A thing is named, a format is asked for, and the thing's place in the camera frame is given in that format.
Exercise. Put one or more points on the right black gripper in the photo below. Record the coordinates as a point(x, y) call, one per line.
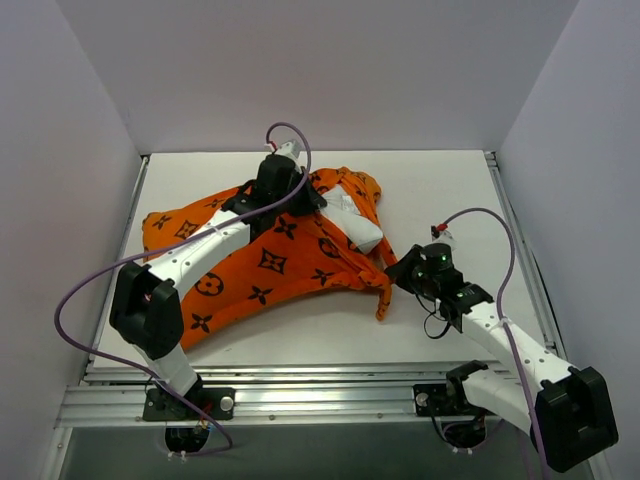
point(405, 270)

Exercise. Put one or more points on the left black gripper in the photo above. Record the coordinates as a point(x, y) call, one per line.
point(310, 195)

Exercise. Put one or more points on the white pillow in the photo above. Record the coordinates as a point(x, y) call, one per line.
point(342, 211)

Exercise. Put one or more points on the orange patterned pillowcase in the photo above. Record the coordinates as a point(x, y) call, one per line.
point(295, 258)

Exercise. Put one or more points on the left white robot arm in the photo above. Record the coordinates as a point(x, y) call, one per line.
point(146, 308)

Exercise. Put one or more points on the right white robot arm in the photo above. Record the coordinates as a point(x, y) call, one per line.
point(565, 411)

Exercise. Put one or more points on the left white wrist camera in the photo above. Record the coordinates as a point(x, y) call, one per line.
point(290, 149)

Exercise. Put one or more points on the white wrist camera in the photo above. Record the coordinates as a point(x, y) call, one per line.
point(290, 149)
point(441, 234)

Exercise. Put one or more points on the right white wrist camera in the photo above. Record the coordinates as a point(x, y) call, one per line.
point(441, 234)

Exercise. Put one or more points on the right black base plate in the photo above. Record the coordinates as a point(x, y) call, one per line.
point(434, 399)

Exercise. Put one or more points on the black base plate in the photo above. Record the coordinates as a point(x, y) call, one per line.
point(217, 402)
point(434, 399)

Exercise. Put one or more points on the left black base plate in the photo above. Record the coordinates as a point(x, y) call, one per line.
point(217, 402)

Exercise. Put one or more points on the aluminium frame rail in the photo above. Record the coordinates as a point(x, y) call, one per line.
point(367, 393)

